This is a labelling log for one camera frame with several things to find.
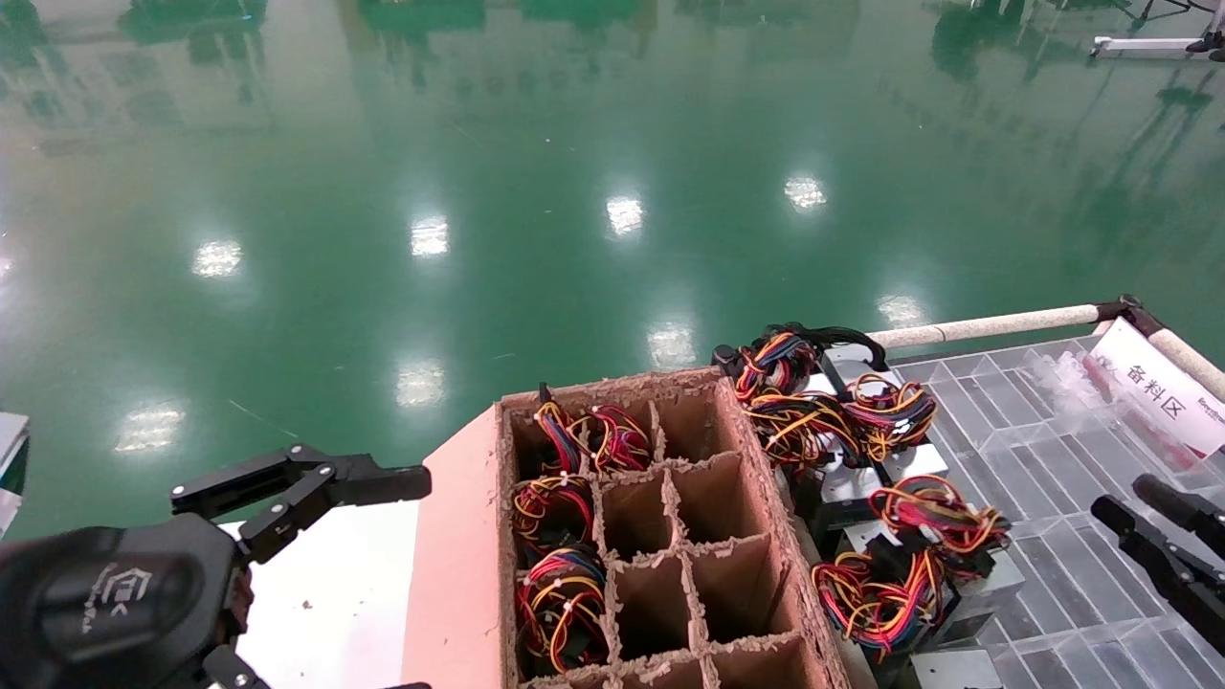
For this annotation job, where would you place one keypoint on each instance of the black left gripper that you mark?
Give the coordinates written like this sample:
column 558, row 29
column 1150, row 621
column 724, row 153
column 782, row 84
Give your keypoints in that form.
column 86, row 612

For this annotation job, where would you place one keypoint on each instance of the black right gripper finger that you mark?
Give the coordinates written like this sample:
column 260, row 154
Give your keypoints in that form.
column 1172, row 569
column 1182, row 509

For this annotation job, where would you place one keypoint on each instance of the clear plastic grid tray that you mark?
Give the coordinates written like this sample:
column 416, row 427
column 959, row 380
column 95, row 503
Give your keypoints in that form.
column 1062, row 498

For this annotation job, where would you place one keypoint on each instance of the white sign with Chinese text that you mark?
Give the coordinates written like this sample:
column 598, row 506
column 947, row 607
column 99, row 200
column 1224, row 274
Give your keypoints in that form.
column 1148, row 383

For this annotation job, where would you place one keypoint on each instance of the clear plastic bag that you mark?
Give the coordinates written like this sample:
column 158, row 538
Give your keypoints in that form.
column 1072, row 383

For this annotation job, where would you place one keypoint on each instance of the brown cardboard divider box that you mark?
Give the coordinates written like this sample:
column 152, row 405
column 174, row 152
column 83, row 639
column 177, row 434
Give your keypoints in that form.
column 459, row 574

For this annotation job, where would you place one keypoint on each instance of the silver metal box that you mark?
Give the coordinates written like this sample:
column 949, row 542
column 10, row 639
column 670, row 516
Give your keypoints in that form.
column 957, row 670

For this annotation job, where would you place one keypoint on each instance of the grey white box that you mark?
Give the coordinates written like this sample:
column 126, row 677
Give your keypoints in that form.
column 11, row 469

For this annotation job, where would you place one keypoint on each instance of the black caster wheel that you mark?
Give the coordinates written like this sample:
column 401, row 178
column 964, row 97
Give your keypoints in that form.
column 1211, row 45

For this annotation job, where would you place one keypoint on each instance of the white metal base bar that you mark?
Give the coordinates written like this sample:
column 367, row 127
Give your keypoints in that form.
column 1139, row 44

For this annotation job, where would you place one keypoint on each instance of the white padded tube frame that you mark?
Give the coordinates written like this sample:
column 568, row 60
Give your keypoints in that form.
column 995, row 325

